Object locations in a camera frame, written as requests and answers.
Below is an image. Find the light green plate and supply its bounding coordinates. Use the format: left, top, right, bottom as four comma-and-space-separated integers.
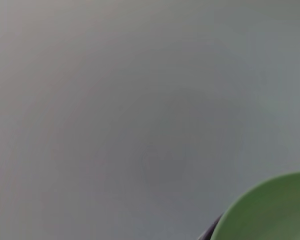
209, 171, 300, 240

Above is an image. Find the lilac plate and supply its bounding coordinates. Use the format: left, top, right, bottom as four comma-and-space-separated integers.
196, 213, 225, 240

